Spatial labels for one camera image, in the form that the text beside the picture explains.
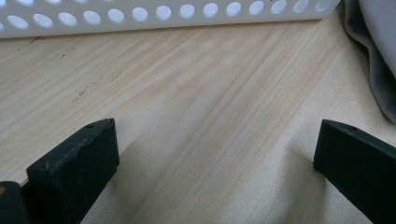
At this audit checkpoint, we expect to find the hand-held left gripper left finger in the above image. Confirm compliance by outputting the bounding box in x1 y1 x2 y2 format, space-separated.
20 118 120 224

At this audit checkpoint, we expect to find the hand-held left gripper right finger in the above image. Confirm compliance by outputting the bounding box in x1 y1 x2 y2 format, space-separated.
313 119 396 224

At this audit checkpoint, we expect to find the grey cloth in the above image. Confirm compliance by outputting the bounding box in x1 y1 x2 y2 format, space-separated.
342 0 396 124

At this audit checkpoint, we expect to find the white perforated plastic basket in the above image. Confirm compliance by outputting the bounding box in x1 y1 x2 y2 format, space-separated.
0 0 342 39

